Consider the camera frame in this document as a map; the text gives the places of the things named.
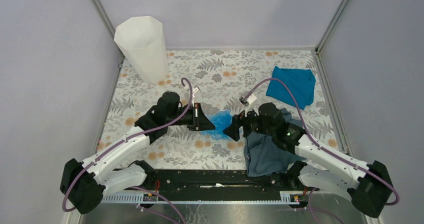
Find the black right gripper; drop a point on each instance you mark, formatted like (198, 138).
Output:
(238, 121)

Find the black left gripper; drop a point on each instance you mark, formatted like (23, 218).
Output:
(199, 121)

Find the blue plastic trash bag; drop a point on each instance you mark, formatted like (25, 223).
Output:
(221, 120)

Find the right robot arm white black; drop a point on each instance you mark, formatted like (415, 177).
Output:
(366, 186)

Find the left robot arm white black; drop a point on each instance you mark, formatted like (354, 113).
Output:
(85, 183)

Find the white paper trash bin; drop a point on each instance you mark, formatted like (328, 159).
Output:
(141, 40)

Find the grey-blue crumpled cloth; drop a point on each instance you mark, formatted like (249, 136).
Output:
(263, 157)

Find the floral patterned table mat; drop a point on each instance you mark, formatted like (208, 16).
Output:
(222, 77)

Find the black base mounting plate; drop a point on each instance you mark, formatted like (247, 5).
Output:
(221, 185)

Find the teal folded cloth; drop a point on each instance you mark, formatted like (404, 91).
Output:
(301, 85)

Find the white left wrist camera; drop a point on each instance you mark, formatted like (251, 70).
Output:
(189, 96)

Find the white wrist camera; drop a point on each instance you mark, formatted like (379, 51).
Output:
(249, 102)
(189, 96)

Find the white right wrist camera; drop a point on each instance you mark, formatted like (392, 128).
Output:
(249, 102)

